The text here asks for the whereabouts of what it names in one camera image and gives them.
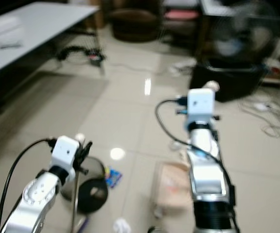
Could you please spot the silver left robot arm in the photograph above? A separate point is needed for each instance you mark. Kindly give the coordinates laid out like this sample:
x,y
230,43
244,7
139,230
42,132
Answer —
x,y
37,194

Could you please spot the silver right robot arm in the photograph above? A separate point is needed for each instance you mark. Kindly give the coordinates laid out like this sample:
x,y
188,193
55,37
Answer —
x,y
205,174

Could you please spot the white floor litter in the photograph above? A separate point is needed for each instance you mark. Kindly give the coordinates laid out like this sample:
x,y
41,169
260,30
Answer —
x,y
183,67

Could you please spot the black floor fan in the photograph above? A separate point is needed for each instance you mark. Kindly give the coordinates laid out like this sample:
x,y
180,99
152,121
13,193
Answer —
x,y
244,29

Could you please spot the blue snack wrapper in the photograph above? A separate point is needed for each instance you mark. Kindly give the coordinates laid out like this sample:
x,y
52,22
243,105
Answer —
x,y
113,177

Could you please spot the white crumpled paper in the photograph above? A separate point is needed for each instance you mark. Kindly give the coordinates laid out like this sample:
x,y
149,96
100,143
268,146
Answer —
x,y
122,226

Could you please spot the clear plastic scrap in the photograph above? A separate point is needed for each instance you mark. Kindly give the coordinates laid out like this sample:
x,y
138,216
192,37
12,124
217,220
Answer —
x,y
175,145

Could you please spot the beige plastic bag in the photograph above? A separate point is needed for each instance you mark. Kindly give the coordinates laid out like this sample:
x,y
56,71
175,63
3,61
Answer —
x,y
174,187

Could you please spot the white table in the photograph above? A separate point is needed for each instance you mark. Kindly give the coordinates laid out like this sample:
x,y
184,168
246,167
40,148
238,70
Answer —
x,y
43,26

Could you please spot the black storage box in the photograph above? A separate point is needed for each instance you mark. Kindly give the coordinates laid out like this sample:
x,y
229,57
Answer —
x,y
227,80

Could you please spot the pink seat cushion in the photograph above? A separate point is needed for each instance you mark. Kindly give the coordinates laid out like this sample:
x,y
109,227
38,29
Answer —
x,y
181,15

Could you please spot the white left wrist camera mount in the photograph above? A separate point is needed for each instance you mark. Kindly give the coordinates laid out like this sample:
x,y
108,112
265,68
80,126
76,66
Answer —
x,y
66,151

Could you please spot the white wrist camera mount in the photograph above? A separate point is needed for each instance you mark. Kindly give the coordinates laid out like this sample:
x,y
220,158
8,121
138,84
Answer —
x,y
201,104
66,151

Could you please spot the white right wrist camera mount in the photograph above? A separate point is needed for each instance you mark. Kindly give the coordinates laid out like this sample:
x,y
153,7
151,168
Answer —
x,y
201,104

